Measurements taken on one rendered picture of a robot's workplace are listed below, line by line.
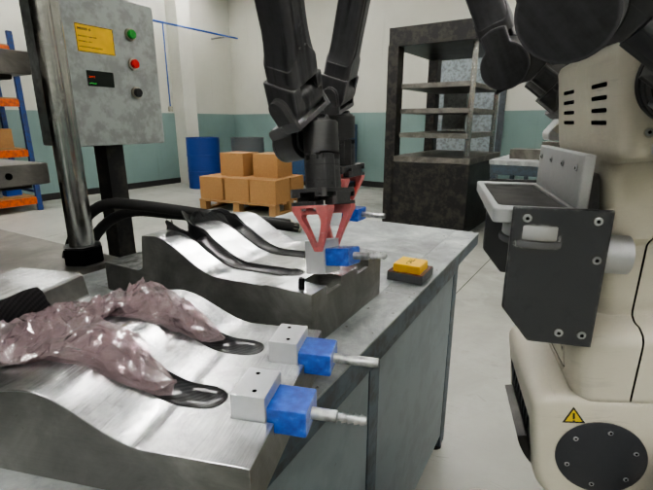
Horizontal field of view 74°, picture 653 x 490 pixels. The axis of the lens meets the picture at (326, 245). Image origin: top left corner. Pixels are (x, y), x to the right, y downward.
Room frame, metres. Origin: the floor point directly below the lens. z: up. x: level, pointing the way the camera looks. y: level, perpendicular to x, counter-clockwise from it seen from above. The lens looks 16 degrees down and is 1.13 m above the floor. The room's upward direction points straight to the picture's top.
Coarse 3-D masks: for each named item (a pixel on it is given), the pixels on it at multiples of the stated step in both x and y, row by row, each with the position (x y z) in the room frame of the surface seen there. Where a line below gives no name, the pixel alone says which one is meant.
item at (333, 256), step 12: (336, 240) 0.69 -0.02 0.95; (312, 252) 0.67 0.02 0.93; (324, 252) 0.65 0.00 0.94; (336, 252) 0.65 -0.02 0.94; (348, 252) 0.64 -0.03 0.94; (360, 252) 0.65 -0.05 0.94; (312, 264) 0.66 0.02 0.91; (324, 264) 0.65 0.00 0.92; (336, 264) 0.64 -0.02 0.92; (348, 264) 0.64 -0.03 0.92
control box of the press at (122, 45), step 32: (64, 0) 1.23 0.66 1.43; (96, 0) 1.30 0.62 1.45; (32, 32) 1.26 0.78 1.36; (64, 32) 1.21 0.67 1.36; (96, 32) 1.29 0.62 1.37; (128, 32) 1.36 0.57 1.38; (32, 64) 1.27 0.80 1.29; (96, 64) 1.28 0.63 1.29; (128, 64) 1.37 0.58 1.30; (96, 96) 1.27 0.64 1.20; (128, 96) 1.36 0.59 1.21; (96, 128) 1.26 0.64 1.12; (128, 128) 1.35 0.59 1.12; (160, 128) 1.45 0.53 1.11; (96, 160) 1.36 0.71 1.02; (128, 224) 1.37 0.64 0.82
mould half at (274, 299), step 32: (224, 224) 0.88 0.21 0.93; (256, 224) 0.93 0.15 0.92; (128, 256) 0.88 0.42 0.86; (160, 256) 0.76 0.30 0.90; (192, 256) 0.74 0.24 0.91; (256, 256) 0.81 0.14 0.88; (288, 256) 0.81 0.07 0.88; (192, 288) 0.72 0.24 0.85; (224, 288) 0.68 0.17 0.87; (256, 288) 0.65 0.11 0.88; (288, 288) 0.62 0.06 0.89; (320, 288) 0.62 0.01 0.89; (352, 288) 0.71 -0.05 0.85; (256, 320) 0.65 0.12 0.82; (288, 320) 0.62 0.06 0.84; (320, 320) 0.62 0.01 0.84
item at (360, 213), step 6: (354, 210) 0.94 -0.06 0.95; (360, 210) 0.95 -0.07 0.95; (336, 216) 0.96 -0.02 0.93; (354, 216) 0.94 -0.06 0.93; (360, 216) 0.95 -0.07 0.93; (366, 216) 0.94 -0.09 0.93; (372, 216) 0.94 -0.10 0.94; (378, 216) 0.93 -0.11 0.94; (384, 216) 0.93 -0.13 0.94; (330, 222) 0.97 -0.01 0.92; (336, 222) 0.96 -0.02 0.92
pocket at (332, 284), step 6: (312, 276) 0.68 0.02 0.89; (318, 276) 0.70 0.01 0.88; (324, 276) 0.70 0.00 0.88; (330, 276) 0.69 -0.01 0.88; (336, 276) 0.68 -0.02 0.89; (312, 282) 0.68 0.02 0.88; (318, 282) 0.70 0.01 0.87; (324, 282) 0.70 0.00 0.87; (330, 282) 0.69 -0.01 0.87; (336, 282) 0.68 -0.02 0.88; (330, 288) 0.69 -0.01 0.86
